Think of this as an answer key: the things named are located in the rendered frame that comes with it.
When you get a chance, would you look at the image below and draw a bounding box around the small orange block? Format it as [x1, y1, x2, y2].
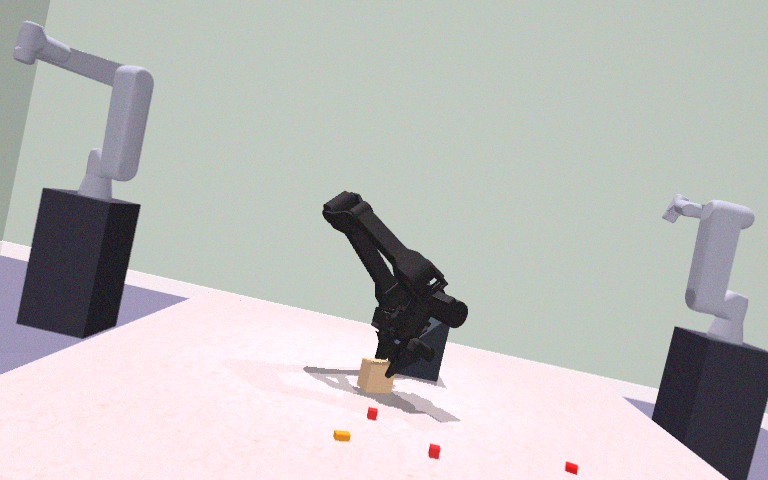
[333, 430, 351, 442]

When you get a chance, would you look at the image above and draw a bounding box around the tan triangular block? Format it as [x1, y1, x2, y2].
[364, 358, 395, 393]
[357, 358, 390, 393]

